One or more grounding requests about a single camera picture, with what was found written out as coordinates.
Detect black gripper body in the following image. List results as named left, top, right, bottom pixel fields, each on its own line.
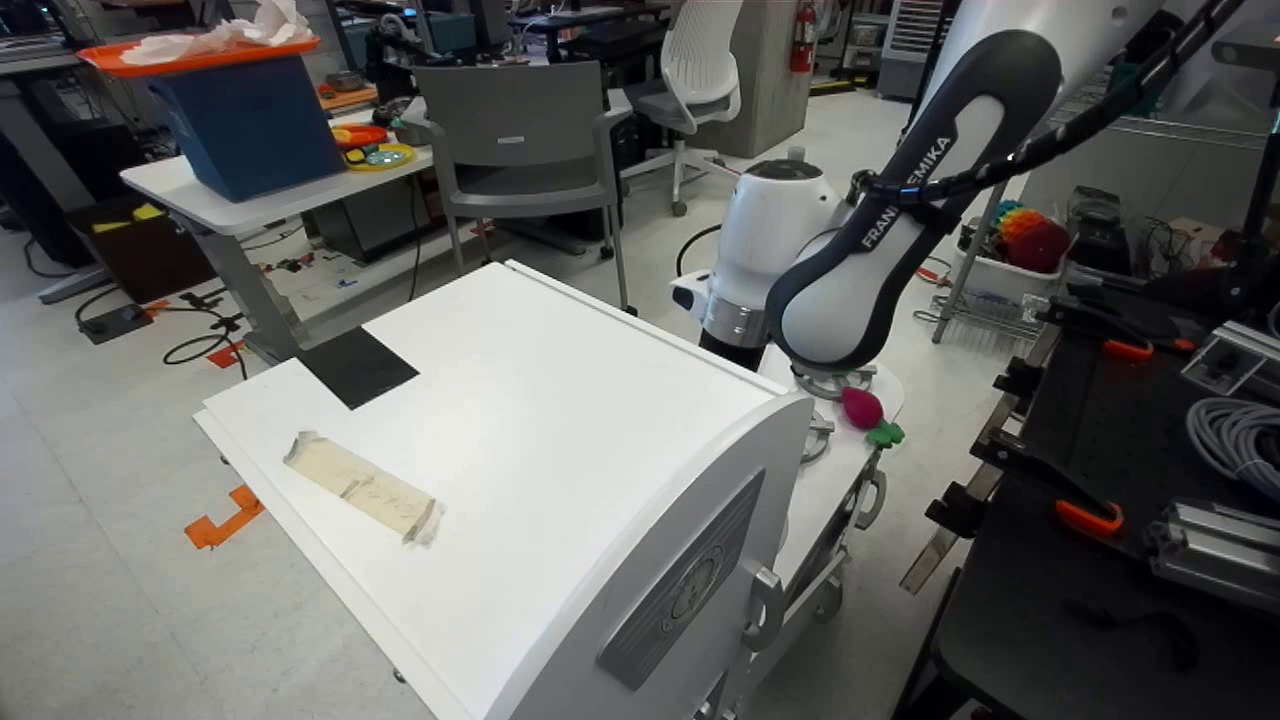
left=699, top=328, right=770, bottom=375

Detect pink toy fruit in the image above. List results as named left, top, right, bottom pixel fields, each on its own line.
left=838, top=385, right=889, bottom=435

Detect white plastic crate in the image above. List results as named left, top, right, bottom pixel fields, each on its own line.
left=947, top=245, right=1071, bottom=320

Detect white office chair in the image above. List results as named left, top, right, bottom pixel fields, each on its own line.
left=620, top=0, right=750, bottom=221

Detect gray plastic chair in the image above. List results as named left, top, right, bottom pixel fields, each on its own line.
left=408, top=58, right=639, bottom=320

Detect red fire extinguisher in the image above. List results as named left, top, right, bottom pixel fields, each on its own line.
left=786, top=0, right=819, bottom=80

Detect rainbow toy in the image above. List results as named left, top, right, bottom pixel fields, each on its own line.
left=990, top=196, right=1076, bottom=277

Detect black square patch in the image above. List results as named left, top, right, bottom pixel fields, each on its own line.
left=294, top=323, right=423, bottom=411

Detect colorful toys pile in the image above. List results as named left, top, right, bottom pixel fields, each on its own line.
left=318, top=77, right=427, bottom=176

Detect white table gray legs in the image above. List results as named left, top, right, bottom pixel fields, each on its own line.
left=116, top=141, right=448, bottom=368

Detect blue storage bin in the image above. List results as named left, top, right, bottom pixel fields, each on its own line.
left=144, top=51, right=349, bottom=205

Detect white cloth in bin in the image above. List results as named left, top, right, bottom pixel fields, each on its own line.
left=116, top=0, right=320, bottom=70

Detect orange bin lid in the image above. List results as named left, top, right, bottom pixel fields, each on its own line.
left=78, top=32, right=323, bottom=83

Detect black floor box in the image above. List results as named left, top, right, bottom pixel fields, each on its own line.
left=78, top=295, right=158, bottom=347

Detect black clamp orange handle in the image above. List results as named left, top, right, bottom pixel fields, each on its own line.
left=971, top=429, right=1134, bottom=544
left=1045, top=300, right=1201, bottom=374

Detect light gray cable bundle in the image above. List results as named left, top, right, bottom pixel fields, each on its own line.
left=1179, top=394, right=1280, bottom=507

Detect aluminium rail bracket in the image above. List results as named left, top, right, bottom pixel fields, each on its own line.
left=1146, top=496, right=1280, bottom=620

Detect black floor cable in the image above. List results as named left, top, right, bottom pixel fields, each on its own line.
left=72, top=282, right=255, bottom=374

